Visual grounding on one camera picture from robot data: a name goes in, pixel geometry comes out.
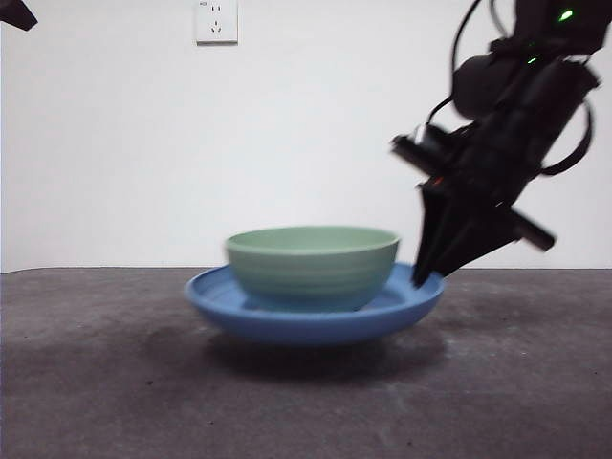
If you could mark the green bowl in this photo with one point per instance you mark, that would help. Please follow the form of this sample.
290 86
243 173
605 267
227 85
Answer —
311 268

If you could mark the white wall socket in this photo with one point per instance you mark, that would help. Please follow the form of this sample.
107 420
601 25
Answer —
216 24

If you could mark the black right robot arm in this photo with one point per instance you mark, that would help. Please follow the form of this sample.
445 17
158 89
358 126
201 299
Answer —
526 119

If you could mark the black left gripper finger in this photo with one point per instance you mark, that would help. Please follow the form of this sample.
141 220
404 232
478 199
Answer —
14 14

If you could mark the blue plate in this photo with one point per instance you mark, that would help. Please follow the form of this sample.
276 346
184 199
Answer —
287 325

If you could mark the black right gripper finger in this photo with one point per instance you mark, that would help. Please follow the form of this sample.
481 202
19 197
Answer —
473 229
430 229

